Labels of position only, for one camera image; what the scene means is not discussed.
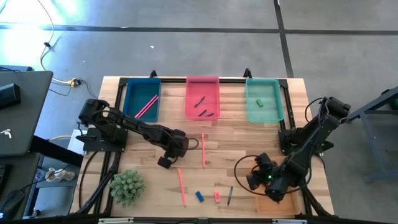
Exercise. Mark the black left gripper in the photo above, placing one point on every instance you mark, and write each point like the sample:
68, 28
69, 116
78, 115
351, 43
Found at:
178, 151

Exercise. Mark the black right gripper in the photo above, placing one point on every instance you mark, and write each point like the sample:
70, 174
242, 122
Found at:
264, 174

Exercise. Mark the pink pencil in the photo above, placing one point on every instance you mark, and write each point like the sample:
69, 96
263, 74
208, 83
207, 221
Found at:
182, 187
203, 151
145, 105
148, 108

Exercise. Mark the pink eraser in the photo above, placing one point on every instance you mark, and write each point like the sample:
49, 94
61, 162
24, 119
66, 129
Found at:
217, 196

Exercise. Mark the green eraser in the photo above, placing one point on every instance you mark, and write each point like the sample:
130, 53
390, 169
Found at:
259, 103

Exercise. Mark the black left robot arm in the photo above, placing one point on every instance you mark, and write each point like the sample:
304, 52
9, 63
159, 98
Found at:
140, 126

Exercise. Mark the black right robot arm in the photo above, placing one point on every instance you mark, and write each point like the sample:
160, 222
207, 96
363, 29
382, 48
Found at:
311, 143

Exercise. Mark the orange shallow tray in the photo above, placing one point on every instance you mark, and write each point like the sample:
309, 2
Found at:
273, 207

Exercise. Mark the dark blue pen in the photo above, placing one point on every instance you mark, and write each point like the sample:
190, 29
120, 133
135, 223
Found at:
230, 196

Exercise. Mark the blue eraser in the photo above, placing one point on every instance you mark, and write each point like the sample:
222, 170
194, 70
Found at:
199, 196

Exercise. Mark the silver light bar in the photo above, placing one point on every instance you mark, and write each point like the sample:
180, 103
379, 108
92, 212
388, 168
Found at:
289, 221
115, 220

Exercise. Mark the teal plastic bin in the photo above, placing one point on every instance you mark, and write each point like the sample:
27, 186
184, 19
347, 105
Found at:
270, 112

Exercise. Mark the green artificial plant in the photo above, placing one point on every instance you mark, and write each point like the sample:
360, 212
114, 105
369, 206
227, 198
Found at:
127, 186

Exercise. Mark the pink plastic bin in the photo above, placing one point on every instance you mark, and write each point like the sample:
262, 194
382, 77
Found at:
202, 90

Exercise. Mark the blue plastic bin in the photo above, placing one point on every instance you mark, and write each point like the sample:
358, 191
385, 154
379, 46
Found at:
140, 93

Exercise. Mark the white box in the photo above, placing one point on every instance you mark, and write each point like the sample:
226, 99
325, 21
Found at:
74, 141

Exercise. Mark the black floor tape line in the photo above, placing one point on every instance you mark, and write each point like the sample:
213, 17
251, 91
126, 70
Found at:
284, 46
186, 30

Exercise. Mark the beige coiled bundle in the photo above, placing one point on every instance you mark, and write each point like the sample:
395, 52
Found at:
59, 175

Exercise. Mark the yellow power plug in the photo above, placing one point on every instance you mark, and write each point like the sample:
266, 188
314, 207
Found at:
73, 82

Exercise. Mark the grey-blue metal stand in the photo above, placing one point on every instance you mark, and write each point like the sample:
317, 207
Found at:
370, 105

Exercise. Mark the grey lower shelf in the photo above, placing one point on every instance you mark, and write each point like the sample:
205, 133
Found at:
53, 199

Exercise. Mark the small white object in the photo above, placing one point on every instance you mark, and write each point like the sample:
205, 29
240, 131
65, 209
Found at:
6, 133

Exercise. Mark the black computer mouse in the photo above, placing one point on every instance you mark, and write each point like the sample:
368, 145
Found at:
11, 203

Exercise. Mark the black box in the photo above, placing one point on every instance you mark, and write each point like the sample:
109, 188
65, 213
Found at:
9, 95

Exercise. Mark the black left wrist camera block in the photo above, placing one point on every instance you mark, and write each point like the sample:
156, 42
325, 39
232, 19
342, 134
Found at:
164, 162

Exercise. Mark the black metal table frame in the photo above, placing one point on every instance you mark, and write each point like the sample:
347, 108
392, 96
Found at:
174, 80

